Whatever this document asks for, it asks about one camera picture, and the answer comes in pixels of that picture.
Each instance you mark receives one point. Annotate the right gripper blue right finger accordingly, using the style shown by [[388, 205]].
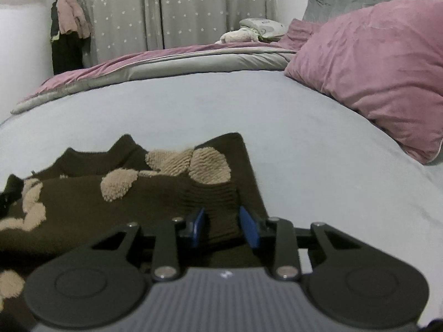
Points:
[[250, 225]]

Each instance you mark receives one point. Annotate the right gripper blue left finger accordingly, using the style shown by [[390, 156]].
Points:
[[197, 223]]

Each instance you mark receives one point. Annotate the dark brown patterned sweater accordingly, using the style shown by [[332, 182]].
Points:
[[83, 195]]

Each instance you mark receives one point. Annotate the hanging pink black clothes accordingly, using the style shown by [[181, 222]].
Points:
[[70, 33]]

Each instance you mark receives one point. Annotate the light blue bed sheet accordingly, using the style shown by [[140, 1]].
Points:
[[313, 158]]

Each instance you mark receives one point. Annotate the pink grey duvet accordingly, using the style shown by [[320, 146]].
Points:
[[198, 59]]

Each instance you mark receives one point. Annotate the white plush toy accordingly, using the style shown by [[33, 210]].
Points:
[[239, 36]]

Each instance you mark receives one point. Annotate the grey white small pillow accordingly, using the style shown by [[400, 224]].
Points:
[[266, 29]]

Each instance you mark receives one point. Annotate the large pink pillow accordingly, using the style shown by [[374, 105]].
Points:
[[384, 62]]

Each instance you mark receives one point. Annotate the grey dotted curtain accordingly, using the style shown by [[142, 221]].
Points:
[[121, 27]]

